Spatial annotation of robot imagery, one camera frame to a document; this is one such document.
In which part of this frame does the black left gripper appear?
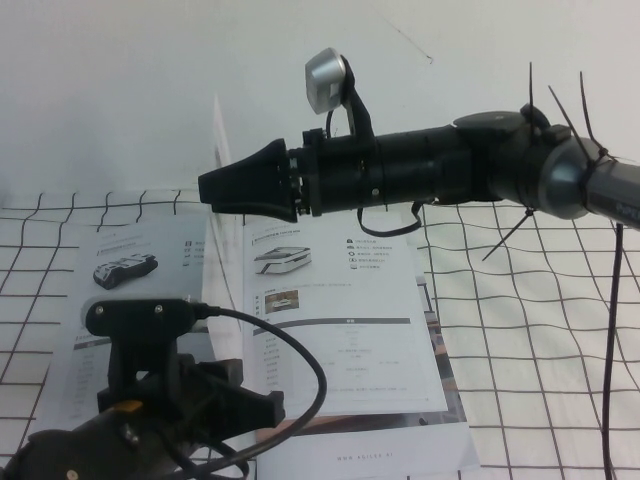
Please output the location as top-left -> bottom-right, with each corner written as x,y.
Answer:
97,353 -> 286,445

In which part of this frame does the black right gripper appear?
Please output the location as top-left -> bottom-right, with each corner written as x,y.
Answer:
197,127 -> 387,224

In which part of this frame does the white product catalogue book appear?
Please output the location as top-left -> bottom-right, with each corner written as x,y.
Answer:
47,92 -> 482,480

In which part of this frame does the black zip tie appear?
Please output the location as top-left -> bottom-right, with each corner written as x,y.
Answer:
519,61 -> 549,131
547,84 -> 599,161
578,70 -> 609,201
481,207 -> 536,261

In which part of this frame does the white black-grid tablecloth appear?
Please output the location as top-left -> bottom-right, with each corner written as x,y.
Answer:
0,187 -> 640,480

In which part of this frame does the thick black left camera cable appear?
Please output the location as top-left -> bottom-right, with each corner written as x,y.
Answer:
169,303 -> 330,480

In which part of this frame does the black left camera bracket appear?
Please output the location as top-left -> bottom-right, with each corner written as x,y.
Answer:
97,337 -> 197,401

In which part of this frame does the black camera bracket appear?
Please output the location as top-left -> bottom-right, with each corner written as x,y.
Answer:
338,67 -> 377,139
97,337 -> 197,401

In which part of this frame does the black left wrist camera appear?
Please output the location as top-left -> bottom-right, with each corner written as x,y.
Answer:
81,293 -> 210,347

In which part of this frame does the black right camera bracket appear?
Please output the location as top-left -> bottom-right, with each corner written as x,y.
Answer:
338,67 -> 377,139

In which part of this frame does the silver round right wrist camera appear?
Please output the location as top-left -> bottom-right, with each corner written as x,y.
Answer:
303,46 -> 351,116

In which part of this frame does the thin black right camera cable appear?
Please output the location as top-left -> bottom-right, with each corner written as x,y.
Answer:
324,108 -> 441,237

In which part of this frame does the black hanging arm cable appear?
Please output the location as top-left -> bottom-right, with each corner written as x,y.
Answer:
601,222 -> 627,480

